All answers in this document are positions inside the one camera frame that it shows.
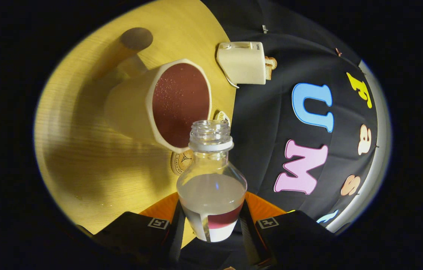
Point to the copper clip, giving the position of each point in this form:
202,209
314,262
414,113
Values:
338,52

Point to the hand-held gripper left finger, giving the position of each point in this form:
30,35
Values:
132,234

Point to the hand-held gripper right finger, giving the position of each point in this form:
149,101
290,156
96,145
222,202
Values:
293,236

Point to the round cork coaster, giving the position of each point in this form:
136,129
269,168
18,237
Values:
179,163

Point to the cream cup with brown inside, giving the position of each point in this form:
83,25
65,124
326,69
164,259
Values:
129,108

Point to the clear plastic juice bottle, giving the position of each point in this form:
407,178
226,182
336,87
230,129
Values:
211,191

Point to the wooden table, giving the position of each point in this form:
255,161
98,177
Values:
84,168

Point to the cream toaster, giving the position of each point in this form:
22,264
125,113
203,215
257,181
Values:
241,62

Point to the toast slice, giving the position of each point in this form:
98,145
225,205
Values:
269,74
271,62

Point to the white divided spice dish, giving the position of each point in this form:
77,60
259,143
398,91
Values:
221,115

